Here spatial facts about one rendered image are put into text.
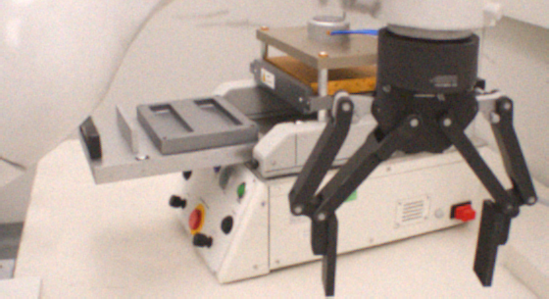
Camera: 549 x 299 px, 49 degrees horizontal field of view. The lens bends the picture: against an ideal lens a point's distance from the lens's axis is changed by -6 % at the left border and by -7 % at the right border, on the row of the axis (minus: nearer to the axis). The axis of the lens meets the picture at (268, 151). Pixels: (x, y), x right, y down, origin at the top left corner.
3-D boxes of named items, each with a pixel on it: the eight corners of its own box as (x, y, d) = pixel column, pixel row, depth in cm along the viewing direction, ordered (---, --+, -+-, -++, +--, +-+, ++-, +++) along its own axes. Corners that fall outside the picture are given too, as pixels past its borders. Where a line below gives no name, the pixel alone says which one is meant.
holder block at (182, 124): (220, 107, 125) (220, 93, 124) (259, 140, 107) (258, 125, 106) (136, 118, 119) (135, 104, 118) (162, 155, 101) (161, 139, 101)
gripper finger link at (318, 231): (328, 198, 49) (289, 199, 49) (326, 256, 51) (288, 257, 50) (326, 190, 50) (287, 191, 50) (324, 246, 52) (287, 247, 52)
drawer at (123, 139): (227, 123, 127) (226, 84, 125) (271, 162, 109) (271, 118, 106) (79, 143, 117) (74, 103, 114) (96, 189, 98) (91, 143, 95)
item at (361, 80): (340, 69, 132) (341, 24, 129) (399, 98, 113) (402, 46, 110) (263, 76, 126) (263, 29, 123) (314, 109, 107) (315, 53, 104)
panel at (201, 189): (171, 205, 133) (203, 123, 130) (217, 277, 107) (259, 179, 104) (162, 202, 132) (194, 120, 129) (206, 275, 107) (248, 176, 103)
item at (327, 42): (361, 63, 138) (363, 4, 133) (448, 103, 111) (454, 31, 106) (255, 73, 129) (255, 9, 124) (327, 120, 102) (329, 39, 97)
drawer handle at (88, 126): (90, 128, 113) (88, 107, 112) (102, 158, 100) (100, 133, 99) (79, 129, 112) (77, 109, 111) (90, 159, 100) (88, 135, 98)
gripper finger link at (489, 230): (482, 198, 52) (490, 198, 52) (472, 270, 55) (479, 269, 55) (495, 215, 49) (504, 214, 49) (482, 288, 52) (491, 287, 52)
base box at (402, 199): (386, 165, 154) (390, 96, 148) (484, 232, 122) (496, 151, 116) (169, 203, 135) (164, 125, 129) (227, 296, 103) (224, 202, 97)
